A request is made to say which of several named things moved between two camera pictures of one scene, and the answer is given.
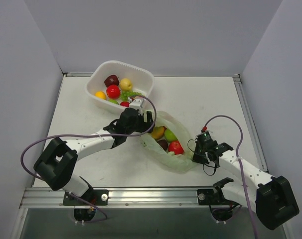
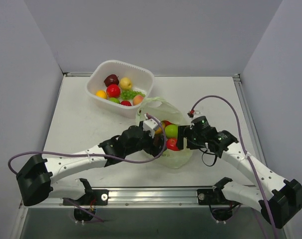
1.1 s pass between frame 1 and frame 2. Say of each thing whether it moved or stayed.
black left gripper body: moved
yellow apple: stayed
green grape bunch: stayed
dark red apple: stayed
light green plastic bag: moved
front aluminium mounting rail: stayed
